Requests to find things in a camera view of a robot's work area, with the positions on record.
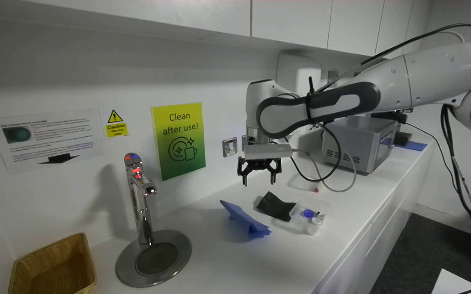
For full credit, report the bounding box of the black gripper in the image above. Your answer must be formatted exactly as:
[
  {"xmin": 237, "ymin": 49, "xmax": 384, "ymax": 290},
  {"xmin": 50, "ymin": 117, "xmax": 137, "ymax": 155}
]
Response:
[{"xmin": 235, "ymin": 155, "xmax": 283, "ymax": 187}]

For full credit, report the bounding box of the chrome tap with red light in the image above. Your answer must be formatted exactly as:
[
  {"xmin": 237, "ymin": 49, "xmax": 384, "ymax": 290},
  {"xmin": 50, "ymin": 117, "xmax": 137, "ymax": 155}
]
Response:
[{"xmin": 122, "ymin": 151, "xmax": 158, "ymax": 249}]

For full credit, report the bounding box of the white instruction sheet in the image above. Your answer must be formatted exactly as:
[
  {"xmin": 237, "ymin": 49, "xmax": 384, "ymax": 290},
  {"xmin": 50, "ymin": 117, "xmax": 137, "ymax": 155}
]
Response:
[{"xmin": 0, "ymin": 111, "xmax": 101, "ymax": 171}]

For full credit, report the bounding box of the blue flat pad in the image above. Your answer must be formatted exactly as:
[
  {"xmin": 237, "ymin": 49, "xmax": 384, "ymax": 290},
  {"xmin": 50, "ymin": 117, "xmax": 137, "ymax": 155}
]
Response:
[{"xmin": 392, "ymin": 137, "xmax": 428, "ymax": 153}]

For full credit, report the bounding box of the silver wall switch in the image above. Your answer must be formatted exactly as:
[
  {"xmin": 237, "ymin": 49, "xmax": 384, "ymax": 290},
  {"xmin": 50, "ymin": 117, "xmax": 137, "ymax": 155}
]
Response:
[{"xmin": 220, "ymin": 135, "xmax": 238, "ymax": 158}]

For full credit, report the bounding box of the stainless steel appliance box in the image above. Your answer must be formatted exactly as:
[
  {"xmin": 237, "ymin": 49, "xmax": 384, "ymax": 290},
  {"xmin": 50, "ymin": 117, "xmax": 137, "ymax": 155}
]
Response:
[{"xmin": 322, "ymin": 114, "xmax": 400, "ymax": 176}]

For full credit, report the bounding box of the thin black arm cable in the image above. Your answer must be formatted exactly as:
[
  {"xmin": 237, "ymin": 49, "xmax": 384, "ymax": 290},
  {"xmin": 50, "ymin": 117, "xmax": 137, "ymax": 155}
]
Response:
[{"xmin": 286, "ymin": 120, "xmax": 359, "ymax": 194}]

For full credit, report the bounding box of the white floor board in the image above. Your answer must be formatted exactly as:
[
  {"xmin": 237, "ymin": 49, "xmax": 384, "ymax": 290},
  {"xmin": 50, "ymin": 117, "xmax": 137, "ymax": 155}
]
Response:
[{"xmin": 430, "ymin": 267, "xmax": 471, "ymax": 294}]

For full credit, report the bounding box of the yellow warning sign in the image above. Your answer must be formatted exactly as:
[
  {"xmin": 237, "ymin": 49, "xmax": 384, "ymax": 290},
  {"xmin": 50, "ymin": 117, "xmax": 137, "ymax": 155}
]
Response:
[{"xmin": 104, "ymin": 107, "xmax": 129, "ymax": 138}]

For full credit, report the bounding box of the white paper towel dispenser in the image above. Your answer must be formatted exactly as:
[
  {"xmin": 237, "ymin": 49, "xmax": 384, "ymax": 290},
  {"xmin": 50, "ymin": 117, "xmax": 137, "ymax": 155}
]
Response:
[{"xmin": 274, "ymin": 50, "xmax": 327, "ymax": 96}]

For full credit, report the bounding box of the white base cabinet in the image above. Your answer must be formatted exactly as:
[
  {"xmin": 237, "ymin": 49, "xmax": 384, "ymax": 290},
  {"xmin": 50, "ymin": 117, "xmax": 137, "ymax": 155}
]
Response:
[{"xmin": 310, "ymin": 156, "xmax": 430, "ymax": 294}]

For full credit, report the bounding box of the green clean after use poster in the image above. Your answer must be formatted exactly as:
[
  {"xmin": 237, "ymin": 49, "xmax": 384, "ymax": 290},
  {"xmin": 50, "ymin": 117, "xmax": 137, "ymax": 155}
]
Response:
[{"xmin": 150, "ymin": 101, "xmax": 207, "ymax": 182}]

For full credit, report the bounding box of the white wall cabinet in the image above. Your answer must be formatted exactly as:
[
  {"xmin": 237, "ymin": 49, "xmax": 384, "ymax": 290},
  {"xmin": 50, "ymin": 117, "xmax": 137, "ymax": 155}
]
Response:
[{"xmin": 27, "ymin": 0, "xmax": 433, "ymax": 62}]

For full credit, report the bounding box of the black pouch in lunch box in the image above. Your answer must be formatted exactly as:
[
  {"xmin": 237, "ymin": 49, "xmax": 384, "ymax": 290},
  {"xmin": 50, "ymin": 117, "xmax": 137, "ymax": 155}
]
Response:
[{"xmin": 256, "ymin": 191, "xmax": 297, "ymax": 223}]

